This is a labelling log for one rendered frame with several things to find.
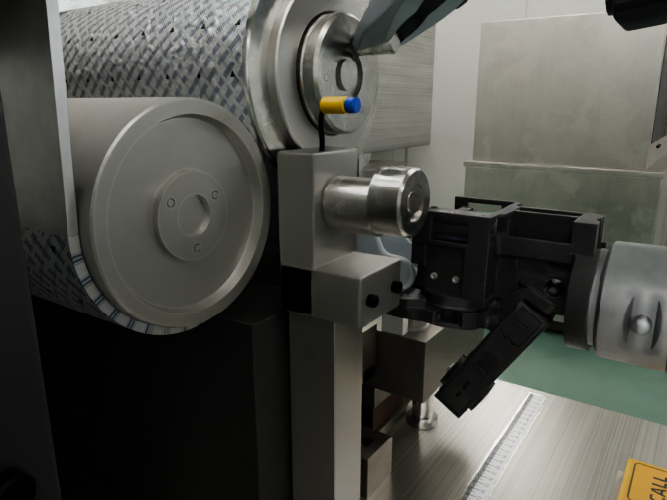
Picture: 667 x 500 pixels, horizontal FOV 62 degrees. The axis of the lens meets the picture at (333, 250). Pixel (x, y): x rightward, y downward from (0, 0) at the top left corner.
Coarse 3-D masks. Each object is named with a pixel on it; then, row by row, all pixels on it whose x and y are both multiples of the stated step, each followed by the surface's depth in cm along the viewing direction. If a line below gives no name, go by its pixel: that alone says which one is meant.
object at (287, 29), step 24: (288, 0) 32; (312, 0) 33; (336, 0) 35; (288, 24) 32; (288, 48) 32; (288, 72) 32; (288, 96) 33; (288, 120) 33; (312, 144) 35; (336, 144) 38
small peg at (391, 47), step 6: (396, 36) 34; (390, 42) 34; (396, 42) 34; (354, 48) 35; (366, 48) 35; (372, 48) 34; (378, 48) 34; (384, 48) 34; (390, 48) 34; (396, 48) 34; (360, 54) 35; (366, 54) 35; (372, 54) 35; (378, 54) 35
